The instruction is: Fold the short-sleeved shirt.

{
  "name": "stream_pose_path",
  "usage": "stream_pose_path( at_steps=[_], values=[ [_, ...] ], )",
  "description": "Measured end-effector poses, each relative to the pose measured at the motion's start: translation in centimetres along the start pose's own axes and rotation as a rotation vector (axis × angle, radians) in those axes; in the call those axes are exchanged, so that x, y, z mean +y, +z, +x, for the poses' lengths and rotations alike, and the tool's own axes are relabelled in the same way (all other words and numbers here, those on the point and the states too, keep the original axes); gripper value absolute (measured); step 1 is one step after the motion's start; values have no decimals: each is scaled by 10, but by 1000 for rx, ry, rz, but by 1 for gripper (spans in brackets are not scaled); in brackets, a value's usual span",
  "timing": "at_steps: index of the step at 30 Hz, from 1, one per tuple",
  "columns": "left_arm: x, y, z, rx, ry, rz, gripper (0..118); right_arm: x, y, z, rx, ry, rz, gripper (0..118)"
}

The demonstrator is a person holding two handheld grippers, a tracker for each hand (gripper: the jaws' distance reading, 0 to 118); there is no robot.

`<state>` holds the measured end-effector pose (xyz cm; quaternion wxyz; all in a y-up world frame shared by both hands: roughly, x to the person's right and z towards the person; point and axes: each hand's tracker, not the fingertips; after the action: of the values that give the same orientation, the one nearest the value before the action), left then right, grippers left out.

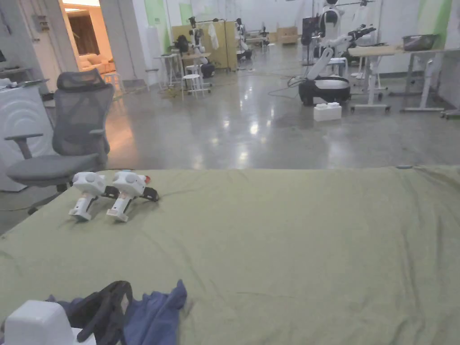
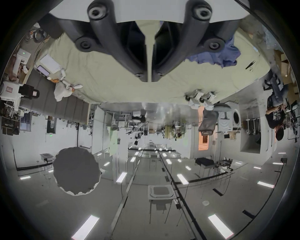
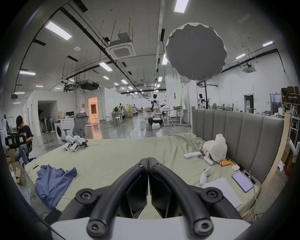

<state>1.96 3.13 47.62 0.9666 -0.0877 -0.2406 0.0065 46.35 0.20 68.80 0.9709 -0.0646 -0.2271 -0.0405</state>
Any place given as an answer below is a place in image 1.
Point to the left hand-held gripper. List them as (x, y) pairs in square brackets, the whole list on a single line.
[(36, 323)]

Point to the dark blue shirt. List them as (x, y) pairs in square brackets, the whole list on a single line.
[(154, 316)]

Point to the spare white hand-held gripper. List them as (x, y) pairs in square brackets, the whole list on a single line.
[(88, 185), (127, 187)]

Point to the bed with pale green sheet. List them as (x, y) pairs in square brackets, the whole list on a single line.
[(287, 244)]

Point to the white washing machine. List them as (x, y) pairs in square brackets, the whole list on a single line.
[(21, 115)]

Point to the white robot with black base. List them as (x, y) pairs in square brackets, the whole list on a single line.
[(242, 39), (197, 46)]

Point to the white plastic block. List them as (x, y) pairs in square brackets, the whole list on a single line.
[(327, 112)]

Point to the white humanoid robot, black base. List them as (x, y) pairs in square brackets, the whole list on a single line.
[(329, 72)]

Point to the cardboard carton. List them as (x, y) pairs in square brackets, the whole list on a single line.
[(286, 36)]

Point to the grey plastic bin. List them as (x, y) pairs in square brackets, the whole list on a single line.
[(418, 42)]

